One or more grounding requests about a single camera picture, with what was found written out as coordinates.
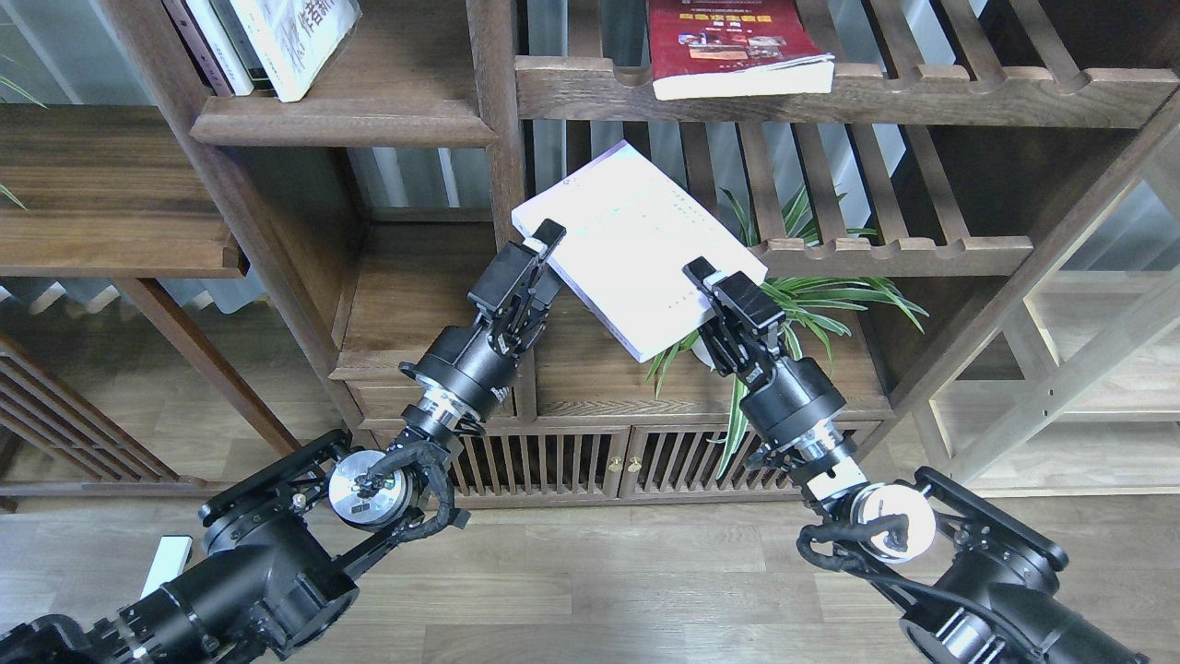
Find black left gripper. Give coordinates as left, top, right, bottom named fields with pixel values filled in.
left=400, top=219, right=566, bottom=426

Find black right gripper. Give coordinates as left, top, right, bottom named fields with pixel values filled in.
left=682, top=257, right=844, bottom=455

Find white lavender-edged book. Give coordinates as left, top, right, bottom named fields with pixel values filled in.
left=513, top=140, right=767, bottom=362

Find red cover book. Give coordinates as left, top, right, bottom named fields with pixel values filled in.
left=645, top=1, right=835, bottom=101

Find white book blue chinese title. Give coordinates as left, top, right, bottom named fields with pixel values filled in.
left=231, top=1, right=362, bottom=101

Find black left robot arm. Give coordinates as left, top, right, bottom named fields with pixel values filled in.
left=4, top=219, right=566, bottom=663

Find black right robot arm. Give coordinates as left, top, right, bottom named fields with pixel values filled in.
left=684, top=257, right=1148, bottom=663

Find upright books top left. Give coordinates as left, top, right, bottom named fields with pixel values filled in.
left=163, top=1, right=274, bottom=97

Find white plant pot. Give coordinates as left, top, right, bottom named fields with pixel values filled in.
left=690, top=337, right=716, bottom=373

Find green spider plant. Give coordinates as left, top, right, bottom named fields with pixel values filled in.
left=645, top=185, right=927, bottom=479

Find dark wooden bookshelf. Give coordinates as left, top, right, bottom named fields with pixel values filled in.
left=100, top=1, right=1176, bottom=464

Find white metal base leg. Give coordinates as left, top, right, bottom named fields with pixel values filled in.
left=140, top=535, right=194, bottom=599

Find light wooden shelf frame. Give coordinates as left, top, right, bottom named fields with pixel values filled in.
left=912, top=131, right=1179, bottom=497

